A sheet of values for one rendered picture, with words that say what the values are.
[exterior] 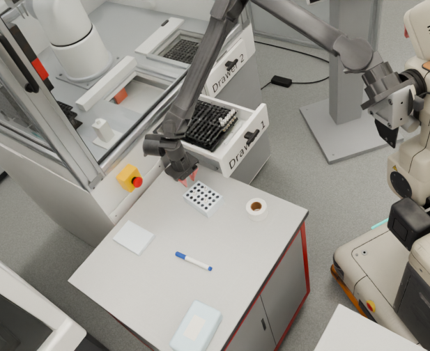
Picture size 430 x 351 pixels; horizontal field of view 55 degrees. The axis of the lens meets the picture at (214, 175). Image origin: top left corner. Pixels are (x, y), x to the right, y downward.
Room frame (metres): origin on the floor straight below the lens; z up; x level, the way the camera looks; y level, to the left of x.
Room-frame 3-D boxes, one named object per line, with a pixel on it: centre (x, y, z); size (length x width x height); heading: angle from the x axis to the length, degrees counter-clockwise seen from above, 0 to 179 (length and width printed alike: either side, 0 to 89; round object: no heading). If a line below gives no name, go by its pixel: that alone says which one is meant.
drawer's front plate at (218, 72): (1.45, -0.19, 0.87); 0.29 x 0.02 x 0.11; 130
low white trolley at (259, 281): (0.75, 0.17, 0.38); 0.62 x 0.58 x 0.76; 130
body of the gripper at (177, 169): (0.93, 0.09, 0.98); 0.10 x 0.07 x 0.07; 119
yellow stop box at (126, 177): (1.02, 0.29, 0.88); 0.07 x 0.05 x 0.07; 130
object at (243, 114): (1.18, -0.01, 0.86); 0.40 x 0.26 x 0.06; 40
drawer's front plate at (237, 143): (1.02, -0.14, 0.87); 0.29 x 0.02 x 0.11; 130
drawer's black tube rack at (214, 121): (1.18, -0.01, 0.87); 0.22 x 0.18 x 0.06; 40
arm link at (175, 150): (0.93, 0.10, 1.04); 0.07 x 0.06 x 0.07; 57
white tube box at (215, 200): (0.90, 0.06, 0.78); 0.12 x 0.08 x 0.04; 32
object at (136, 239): (0.85, 0.34, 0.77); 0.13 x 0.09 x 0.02; 41
